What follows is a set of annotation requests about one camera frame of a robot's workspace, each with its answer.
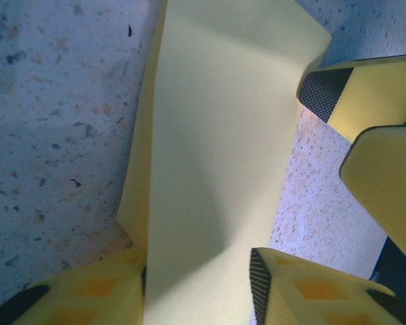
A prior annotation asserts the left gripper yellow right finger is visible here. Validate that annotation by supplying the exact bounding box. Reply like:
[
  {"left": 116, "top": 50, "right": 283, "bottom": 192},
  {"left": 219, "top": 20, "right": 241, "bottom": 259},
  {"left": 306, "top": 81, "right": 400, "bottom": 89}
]
[{"left": 248, "top": 246, "right": 406, "bottom": 325}]

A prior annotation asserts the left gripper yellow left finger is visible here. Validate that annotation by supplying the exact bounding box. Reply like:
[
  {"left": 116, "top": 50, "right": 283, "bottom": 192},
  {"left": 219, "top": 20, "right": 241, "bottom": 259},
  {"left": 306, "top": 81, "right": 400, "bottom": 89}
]
[{"left": 0, "top": 248, "right": 148, "bottom": 325}]

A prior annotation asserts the yellow paper sheet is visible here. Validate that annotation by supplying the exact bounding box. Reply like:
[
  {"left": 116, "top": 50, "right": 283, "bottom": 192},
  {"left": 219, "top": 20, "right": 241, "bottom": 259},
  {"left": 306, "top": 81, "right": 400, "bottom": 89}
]
[{"left": 116, "top": 0, "right": 332, "bottom": 325}]

